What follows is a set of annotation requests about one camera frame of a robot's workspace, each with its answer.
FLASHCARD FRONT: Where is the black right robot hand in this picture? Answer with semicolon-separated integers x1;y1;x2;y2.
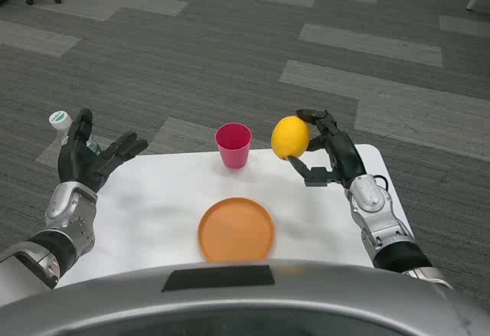
287;109;367;190

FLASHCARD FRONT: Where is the orange round plate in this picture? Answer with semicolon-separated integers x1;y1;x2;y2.
197;197;276;263

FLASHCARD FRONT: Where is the yellow lemon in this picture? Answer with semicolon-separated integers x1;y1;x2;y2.
270;116;312;161

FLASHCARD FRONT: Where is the white bottle with green cap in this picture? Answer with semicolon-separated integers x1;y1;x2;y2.
47;110;101;155

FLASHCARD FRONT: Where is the pink plastic cup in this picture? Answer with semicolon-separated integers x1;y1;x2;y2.
214;122;253;170

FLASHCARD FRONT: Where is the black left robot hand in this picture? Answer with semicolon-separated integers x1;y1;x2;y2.
57;107;149;194

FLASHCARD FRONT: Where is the silver robot chest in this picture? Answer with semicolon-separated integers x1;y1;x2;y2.
0;258;490;336

